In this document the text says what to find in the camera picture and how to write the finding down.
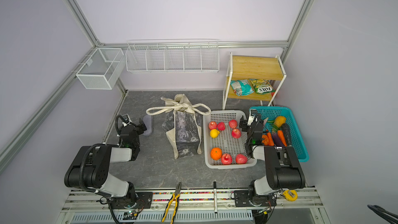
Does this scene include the red apple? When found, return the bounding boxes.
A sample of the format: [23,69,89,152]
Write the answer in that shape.
[208,121,218,130]
[217,122,226,131]
[221,153,234,166]
[231,128,241,139]
[235,153,248,164]
[229,119,238,129]

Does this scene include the cream canvas grocery bag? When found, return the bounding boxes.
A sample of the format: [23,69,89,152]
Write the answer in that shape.
[146,94,211,159]

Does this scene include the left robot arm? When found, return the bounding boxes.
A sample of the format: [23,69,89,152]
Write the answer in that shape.
[64,114,153,209]

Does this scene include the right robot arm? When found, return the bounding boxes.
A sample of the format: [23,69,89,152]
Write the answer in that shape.
[239,110,305,207]

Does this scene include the green Fox's candy bag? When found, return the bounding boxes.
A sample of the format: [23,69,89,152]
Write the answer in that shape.
[249,79,275,95]

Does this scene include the teal white snack bag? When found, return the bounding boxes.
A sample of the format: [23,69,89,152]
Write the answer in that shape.
[230,79,254,96]

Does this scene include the grey cloth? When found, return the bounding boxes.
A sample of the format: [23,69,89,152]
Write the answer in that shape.
[143,115,153,136]

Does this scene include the orange carrot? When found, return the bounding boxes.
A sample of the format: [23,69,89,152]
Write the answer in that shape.
[277,130,287,146]

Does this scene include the purple eggplant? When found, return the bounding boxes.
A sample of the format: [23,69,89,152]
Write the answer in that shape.
[271,132,284,147]

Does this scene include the dark green cucumber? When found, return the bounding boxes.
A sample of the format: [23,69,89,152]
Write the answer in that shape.
[280,123,292,146]

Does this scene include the white plastic fruit basket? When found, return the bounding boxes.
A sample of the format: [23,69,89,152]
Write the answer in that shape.
[203,110,257,169]

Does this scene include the yellow lemon in white basket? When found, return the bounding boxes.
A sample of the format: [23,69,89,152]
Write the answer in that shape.
[209,129,220,139]

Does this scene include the teal plastic vegetable basket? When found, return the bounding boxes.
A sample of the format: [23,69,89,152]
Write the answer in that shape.
[249,106,309,163]

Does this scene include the orange tangerine front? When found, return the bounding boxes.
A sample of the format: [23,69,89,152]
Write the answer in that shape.
[210,147,223,161]

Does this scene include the wooden two-tier shelf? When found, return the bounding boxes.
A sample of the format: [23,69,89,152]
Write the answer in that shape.
[222,54,287,110]

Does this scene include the small white mesh box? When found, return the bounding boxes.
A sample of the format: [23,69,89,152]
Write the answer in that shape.
[76,48,126,90]

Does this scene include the yellow black pliers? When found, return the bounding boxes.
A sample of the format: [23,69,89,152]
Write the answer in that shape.
[161,182,182,224]

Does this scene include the yellow tape measure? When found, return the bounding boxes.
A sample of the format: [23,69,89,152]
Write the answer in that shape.
[283,190,298,202]

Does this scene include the black tripod leg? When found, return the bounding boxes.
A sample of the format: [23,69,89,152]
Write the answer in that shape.
[367,204,398,224]

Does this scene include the long white wire basket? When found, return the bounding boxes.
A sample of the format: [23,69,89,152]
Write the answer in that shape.
[125,39,220,73]

